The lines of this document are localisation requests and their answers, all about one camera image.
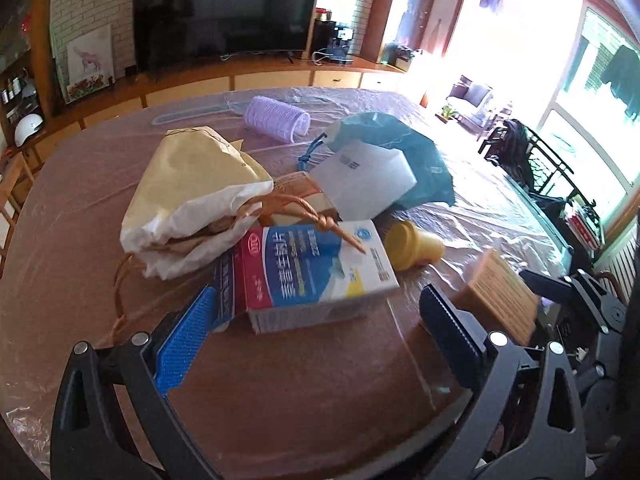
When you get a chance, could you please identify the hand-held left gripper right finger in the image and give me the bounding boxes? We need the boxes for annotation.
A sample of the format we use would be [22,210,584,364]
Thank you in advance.
[419,284,587,480]

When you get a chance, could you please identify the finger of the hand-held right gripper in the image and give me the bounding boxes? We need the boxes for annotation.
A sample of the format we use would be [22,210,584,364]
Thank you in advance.
[519,269,626,336]

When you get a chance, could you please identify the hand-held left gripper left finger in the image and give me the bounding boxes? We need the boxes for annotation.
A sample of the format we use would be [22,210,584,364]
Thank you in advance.
[50,284,223,480]

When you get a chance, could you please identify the light brown printed carton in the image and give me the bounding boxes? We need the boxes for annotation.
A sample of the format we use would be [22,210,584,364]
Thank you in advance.
[452,249,542,346]

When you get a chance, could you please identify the yellow plastic cup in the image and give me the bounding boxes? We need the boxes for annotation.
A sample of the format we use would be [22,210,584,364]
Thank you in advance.
[385,221,445,272]

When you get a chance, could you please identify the red white blue medicine box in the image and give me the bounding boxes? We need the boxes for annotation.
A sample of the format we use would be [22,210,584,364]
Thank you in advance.
[212,220,401,335]

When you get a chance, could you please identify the translucent white plastic box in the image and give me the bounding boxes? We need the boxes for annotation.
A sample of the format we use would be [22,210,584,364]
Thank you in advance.
[309,139,426,223]

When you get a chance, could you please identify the stack of books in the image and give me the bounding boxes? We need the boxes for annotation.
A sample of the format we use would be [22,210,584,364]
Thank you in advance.
[565,200,603,251]

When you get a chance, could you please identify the white radiator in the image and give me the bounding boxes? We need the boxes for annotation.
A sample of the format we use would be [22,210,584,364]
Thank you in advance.
[592,225,640,301]

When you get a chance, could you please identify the black metal chair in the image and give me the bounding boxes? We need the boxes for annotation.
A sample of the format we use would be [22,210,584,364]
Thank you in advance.
[477,119,601,211]

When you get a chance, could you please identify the purple armchair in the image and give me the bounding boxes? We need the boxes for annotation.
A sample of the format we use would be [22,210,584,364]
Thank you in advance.
[445,75,496,131]

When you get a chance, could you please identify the small brown cardboard box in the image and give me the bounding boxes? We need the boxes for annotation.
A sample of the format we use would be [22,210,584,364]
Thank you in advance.
[272,171,341,226]

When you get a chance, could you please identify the teal plastic bag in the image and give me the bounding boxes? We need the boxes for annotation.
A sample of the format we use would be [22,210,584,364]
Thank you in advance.
[325,112,456,211]

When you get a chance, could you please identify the hanging dark garment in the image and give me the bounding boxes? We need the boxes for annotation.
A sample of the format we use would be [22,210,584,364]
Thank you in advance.
[600,45,640,121]

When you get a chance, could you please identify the wooden chair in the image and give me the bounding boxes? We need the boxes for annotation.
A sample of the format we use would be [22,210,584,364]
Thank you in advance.
[0,152,41,276]

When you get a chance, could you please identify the purple hair roller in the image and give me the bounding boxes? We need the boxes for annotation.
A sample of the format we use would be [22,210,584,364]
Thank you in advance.
[244,96,311,145]

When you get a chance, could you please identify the white helmet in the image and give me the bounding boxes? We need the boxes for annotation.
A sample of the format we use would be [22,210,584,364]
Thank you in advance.
[13,113,47,147]

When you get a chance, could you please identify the wooden television cabinet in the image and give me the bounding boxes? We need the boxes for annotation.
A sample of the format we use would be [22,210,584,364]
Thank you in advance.
[50,52,416,126]

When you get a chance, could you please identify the framed animal picture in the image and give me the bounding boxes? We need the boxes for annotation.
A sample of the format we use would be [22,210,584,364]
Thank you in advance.
[66,24,116,105]

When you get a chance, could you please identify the black coffee machine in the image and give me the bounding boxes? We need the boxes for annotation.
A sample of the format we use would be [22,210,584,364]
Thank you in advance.
[327,22,356,66]

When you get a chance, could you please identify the black flat television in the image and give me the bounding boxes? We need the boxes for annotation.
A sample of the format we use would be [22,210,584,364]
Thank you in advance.
[132,0,322,75]

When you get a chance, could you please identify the beige paper bag rope handles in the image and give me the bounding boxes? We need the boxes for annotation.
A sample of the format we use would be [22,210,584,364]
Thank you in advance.
[111,126,368,348]

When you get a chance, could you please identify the blue cord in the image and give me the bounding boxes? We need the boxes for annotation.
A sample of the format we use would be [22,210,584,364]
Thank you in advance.
[297,132,328,173]

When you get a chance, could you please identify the wooden wall shelf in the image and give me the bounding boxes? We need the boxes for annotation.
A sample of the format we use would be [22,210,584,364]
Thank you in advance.
[0,50,51,161]

